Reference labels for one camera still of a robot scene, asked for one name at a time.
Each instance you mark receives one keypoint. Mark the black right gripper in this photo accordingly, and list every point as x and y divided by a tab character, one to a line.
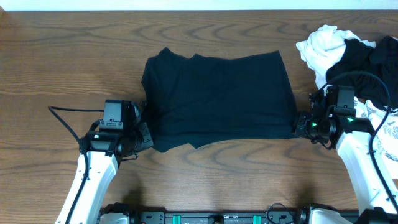
300	127

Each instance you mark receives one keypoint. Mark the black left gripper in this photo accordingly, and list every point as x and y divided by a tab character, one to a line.
147	139

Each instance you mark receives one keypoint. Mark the black t-shirt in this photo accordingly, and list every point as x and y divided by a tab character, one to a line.
201	100

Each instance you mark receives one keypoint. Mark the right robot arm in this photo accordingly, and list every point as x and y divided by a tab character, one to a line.
373	186

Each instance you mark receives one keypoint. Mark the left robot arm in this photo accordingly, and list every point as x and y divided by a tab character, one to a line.
116	138

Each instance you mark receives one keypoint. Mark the white fern-print cloth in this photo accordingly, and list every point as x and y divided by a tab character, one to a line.
386	138

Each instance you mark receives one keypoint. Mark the black garment in pile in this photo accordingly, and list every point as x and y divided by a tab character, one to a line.
381	61

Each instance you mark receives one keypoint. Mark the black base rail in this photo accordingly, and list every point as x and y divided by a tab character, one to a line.
276	213

